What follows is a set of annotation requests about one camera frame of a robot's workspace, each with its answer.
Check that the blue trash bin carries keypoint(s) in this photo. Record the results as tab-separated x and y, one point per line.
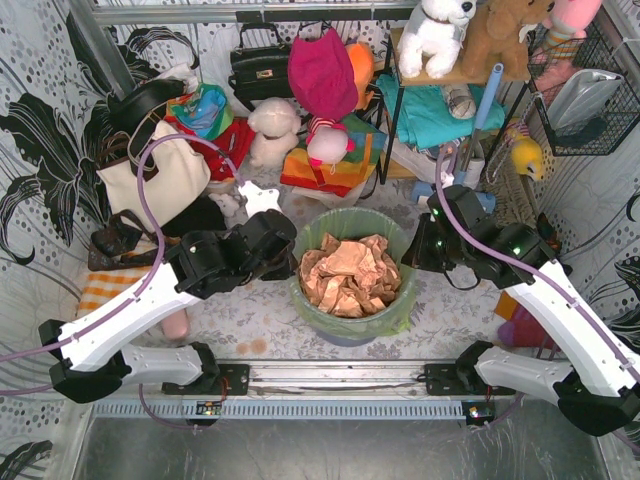
344	342

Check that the green trash bag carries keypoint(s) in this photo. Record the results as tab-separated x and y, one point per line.
352	224

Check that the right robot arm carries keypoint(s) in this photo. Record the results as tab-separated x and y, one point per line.
596	386

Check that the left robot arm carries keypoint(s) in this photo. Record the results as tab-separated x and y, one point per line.
95	355

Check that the rainbow striped bag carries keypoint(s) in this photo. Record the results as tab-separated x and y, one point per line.
355	168

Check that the magenta cloth bag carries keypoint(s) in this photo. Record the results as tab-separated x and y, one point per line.
321	76

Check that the colorful printed bag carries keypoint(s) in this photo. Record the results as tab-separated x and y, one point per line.
206	112

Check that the crumpled brown paper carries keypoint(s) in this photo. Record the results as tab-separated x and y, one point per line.
350	278

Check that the pink white plush doll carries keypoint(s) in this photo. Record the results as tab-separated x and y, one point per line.
328	142

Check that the blue floor mop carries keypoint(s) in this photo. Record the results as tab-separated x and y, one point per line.
458	161

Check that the black garment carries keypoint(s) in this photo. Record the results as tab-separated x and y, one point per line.
202	214

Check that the cream plush bear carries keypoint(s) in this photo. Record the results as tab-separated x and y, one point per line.
276	126

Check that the red cloth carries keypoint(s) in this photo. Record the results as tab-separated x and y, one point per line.
235	142

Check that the teal folded cloth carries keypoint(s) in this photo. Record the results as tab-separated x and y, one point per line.
424	120

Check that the pink pouch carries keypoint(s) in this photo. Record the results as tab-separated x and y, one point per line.
176	326

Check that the black leather handbag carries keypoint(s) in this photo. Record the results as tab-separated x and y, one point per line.
260	73

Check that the orange plush toy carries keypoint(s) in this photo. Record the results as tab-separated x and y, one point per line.
362	61

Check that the brown patterned handbag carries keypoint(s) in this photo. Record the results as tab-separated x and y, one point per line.
125	243

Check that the purple orange sock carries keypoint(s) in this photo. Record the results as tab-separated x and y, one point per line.
520	328

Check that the yellow plush toy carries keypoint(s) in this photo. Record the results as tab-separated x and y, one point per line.
525	153

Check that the orange checkered cloth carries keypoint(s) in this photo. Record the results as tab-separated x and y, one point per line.
103	286

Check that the black round hat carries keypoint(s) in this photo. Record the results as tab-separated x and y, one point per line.
126	114

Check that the white plush dog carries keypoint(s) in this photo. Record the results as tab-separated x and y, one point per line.
433	36

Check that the black metal shelf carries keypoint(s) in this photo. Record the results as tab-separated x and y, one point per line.
455	77

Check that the brown teddy bear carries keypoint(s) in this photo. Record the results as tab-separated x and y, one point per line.
498	31

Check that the silver foil pouch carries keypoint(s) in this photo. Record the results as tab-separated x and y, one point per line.
582	97

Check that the pink plush toy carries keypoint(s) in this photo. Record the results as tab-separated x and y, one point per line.
566	23

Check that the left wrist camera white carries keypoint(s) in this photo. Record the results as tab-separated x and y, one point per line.
259	199

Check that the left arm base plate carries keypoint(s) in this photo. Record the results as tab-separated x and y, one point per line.
231	380

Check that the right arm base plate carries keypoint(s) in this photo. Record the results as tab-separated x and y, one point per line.
446	379

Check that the black wire basket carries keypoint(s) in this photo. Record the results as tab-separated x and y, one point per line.
603	133

